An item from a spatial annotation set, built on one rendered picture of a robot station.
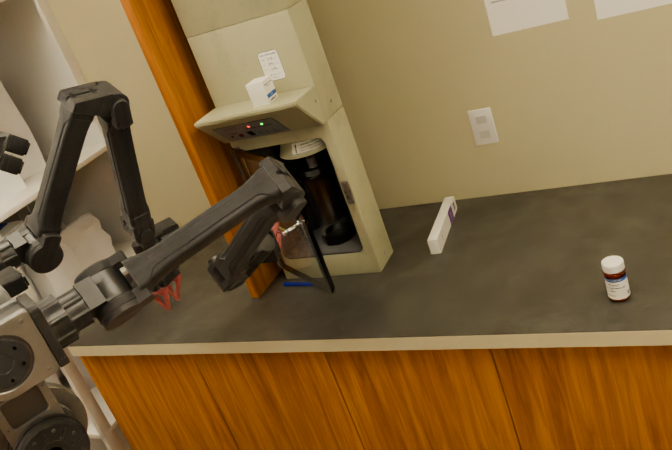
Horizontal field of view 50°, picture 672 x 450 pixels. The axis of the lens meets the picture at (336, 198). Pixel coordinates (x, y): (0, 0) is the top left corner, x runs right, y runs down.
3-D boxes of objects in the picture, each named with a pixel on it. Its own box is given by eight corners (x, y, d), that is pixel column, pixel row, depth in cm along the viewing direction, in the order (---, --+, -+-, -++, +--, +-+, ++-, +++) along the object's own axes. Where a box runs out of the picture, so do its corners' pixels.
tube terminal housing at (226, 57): (318, 236, 241) (231, 12, 213) (408, 227, 226) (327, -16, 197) (286, 279, 222) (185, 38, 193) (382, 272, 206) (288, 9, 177)
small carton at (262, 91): (262, 100, 189) (253, 78, 187) (278, 96, 187) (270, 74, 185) (253, 107, 185) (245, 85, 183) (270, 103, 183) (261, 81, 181)
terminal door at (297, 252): (283, 266, 218) (233, 147, 204) (336, 294, 193) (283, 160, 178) (281, 267, 218) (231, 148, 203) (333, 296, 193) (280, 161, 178)
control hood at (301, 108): (228, 140, 204) (214, 107, 200) (328, 121, 189) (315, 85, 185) (207, 158, 195) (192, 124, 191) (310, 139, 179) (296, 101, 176)
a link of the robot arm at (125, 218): (84, 86, 161) (107, 105, 155) (107, 77, 164) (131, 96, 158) (120, 231, 188) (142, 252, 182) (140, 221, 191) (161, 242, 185)
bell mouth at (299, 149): (295, 137, 218) (289, 121, 216) (347, 128, 210) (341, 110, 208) (269, 163, 204) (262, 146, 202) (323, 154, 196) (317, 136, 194)
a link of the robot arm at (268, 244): (204, 264, 173) (226, 293, 171) (226, 237, 166) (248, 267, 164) (239, 248, 182) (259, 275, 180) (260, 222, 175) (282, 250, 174)
